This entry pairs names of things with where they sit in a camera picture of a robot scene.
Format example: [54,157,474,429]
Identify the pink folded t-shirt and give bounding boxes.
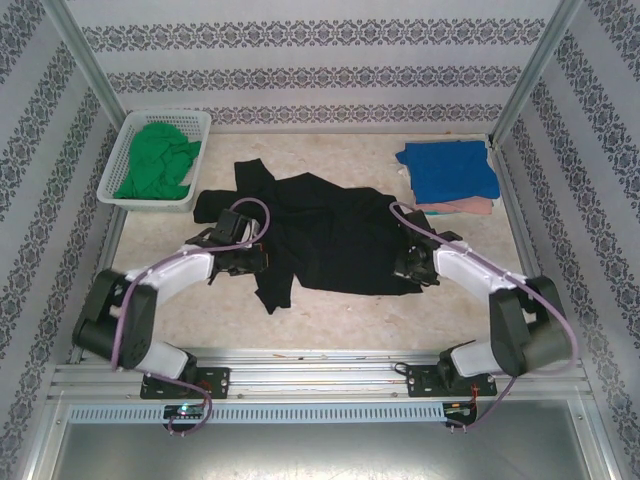
[413,195,496,217]

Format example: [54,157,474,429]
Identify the purple cable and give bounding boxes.
[110,198,274,437]
[388,201,581,434]

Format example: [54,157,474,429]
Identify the slotted grey cable duct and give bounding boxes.
[67,402,449,424]

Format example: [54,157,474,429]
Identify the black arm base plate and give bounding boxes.
[139,367,232,401]
[405,363,499,400]

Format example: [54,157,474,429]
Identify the blue folded t-shirt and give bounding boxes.
[395,141,501,205]

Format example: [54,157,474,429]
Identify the aluminium mounting rail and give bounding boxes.
[49,349,591,402]

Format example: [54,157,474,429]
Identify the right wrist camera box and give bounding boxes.
[405,209,441,242]

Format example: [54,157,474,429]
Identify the metal sheet panel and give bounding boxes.
[24,399,617,480]

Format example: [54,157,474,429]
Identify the black t-shirt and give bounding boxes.
[193,158,441,316]

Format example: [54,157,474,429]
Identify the white plastic basket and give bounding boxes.
[96,110,212,213]

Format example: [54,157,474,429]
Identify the green t-shirt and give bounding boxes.
[113,123,203,200]

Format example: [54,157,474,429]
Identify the aluminium frame post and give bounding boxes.
[490,0,586,144]
[49,0,127,132]

